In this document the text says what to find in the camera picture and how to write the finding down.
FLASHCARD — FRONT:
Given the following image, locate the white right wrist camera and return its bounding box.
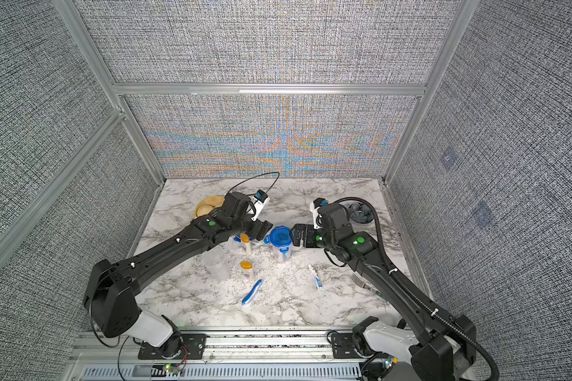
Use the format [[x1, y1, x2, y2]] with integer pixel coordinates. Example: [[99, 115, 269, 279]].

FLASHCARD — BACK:
[[309, 198, 327, 230]]

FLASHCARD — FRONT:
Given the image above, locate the orange cap bottle front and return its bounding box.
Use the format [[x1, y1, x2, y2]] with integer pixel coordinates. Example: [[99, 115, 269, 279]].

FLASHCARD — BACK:
[[240, 260, 256, 282]]

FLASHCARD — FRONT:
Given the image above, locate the grey bowl with stones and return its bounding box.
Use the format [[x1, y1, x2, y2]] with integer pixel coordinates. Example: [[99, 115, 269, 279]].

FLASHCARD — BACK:
[[348, 202, 374, 225]]

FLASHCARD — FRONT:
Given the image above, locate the toothpaste tube vertical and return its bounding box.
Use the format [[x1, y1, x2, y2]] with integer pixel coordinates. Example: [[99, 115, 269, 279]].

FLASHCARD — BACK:
[[308, 264, 323, 291]]

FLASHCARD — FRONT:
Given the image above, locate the yellow steamer basket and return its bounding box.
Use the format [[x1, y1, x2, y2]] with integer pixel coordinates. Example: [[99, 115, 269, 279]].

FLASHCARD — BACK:
[[195, 195, 225, 217]]

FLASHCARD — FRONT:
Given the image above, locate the green handled fork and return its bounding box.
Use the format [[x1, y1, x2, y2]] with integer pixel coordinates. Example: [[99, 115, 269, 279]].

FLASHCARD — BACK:
[[351, 274, 378, 295]]

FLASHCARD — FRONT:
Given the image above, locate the blue toothbrush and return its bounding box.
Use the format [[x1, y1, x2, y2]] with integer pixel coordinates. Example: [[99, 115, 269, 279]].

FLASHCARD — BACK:
[[242, 279, 264, 306]]

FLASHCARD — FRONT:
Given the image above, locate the orange cap bottle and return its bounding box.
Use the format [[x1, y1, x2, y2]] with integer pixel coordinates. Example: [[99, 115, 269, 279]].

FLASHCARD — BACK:
[[240, 260, 256, 282], [241, 241, 252, 257]]

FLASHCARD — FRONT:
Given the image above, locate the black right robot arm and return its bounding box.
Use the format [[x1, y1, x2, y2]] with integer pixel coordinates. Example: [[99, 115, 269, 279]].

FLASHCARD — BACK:
[[289, 198, 500, 380]]

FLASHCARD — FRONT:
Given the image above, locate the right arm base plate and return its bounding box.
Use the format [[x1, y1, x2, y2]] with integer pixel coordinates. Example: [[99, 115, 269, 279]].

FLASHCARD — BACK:
[[326, 330, 373, 360]]

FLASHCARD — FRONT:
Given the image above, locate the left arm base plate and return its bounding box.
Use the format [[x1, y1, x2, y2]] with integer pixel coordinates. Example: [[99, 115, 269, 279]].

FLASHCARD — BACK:
[[138, 333, 208, 360]]

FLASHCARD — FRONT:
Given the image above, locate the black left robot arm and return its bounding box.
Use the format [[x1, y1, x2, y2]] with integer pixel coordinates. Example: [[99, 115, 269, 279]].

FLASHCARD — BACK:
[[83, 190, 273, 359]]

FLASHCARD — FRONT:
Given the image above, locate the aluminium front rail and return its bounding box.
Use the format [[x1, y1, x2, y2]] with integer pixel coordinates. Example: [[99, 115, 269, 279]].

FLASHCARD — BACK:
[[66, 325, 351, 371]]

